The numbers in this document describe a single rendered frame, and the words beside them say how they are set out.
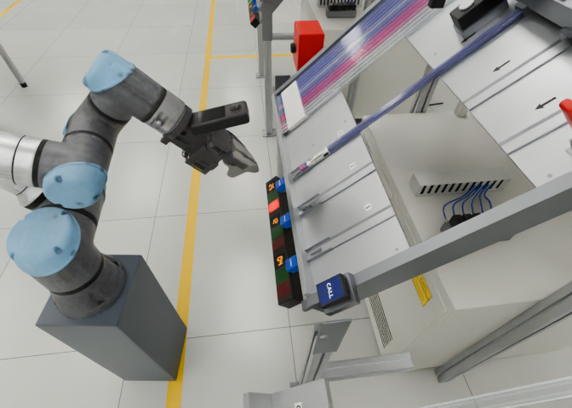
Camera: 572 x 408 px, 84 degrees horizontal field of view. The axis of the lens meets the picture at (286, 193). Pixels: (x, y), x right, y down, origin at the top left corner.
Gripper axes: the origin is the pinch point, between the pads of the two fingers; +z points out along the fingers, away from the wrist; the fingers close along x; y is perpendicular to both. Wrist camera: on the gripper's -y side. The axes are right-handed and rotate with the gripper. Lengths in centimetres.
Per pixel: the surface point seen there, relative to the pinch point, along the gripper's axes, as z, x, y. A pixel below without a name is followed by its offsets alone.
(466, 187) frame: 47, 1, -34
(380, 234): 9.3, 24.7, -18.2
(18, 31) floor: -86, -287, 208
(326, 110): 9.2, -14.0, -16.7
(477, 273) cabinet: 43, 24, -25
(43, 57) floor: -57, -230, 176
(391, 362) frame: 57, 33, 6
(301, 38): 14, -68, -15
